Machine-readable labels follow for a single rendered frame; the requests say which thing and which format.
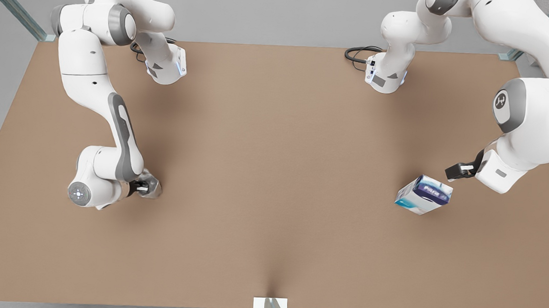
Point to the small grey metallic object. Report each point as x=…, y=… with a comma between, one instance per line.
x=152, y=184

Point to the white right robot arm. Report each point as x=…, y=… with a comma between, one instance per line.
x=83, y=80

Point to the blue and white carton box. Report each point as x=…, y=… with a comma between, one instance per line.
x=423, y=195

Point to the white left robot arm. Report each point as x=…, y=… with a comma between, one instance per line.
x=534, y=117

